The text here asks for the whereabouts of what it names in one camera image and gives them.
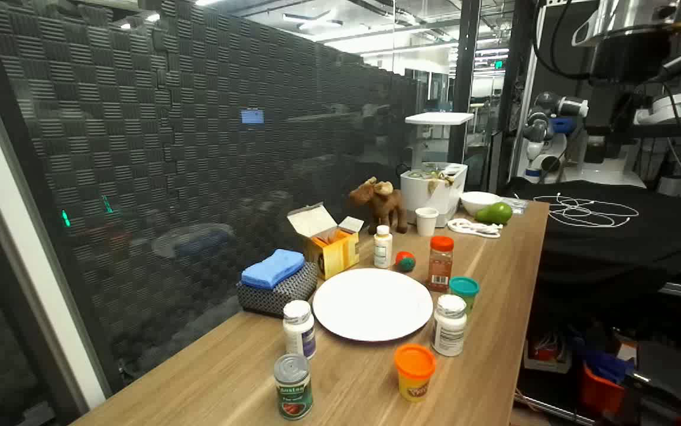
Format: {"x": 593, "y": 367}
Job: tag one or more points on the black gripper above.
{"x": 633, "y": 56}

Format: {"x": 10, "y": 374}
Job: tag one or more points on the orange cap spice bottle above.
{"x": 442, "y": 263}

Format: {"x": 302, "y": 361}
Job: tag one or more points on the teal lid dough tub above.
{"x": 464, "y": 288}

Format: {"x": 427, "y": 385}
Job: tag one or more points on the red toy strawberry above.
{"x": 406, "y": 261}

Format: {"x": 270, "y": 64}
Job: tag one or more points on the small stained white bottle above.
{"x": 385, "y": 249}

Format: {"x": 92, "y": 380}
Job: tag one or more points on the white pill bottle grey label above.
{"x": 451, "y": 327}

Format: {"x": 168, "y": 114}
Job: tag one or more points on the white round plate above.
{"x": 373, "y": 303}

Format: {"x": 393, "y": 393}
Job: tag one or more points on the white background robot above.
{"x": 549, "y": 139}

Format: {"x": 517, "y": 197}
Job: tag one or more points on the black table cloth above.
{"x": 656, "y": 237}

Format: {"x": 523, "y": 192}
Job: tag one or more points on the white planter light hood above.
{"x": 438, "y": 120}

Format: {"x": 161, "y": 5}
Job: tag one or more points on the green toy avocado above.
{"x": 497, "y": 213}

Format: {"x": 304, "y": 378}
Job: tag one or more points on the white bowl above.
{"x": 475, "y": 201}

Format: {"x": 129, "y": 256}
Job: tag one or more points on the white crumpled wrapper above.
{"x": 471, "y": 229}

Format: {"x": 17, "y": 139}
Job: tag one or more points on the white paper cup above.
{"x": 427, "y": 224}

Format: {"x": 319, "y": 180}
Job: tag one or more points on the brown moose plush toy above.
{"x": 380, "y": 205}

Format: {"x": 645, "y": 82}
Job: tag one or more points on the red storage bin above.
{"x": 601, "y": 391}

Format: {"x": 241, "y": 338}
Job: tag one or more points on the open yellow cardboard box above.
{"x": 330, "y": 249}

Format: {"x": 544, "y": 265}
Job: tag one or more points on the orange lid yellow dough tub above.
{"x": 416, "y": 367}

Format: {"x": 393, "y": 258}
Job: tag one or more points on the blue sponge cloth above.
{"x": 274, "y": 269}

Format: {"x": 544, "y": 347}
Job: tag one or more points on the grey foam block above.
{"x": 277, "y": 301}

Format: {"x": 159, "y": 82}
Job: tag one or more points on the white pill bottle blue label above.
{"x": 300, "y": 332}

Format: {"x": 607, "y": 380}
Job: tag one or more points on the tin food can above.
{"x": 294, "y": 386}

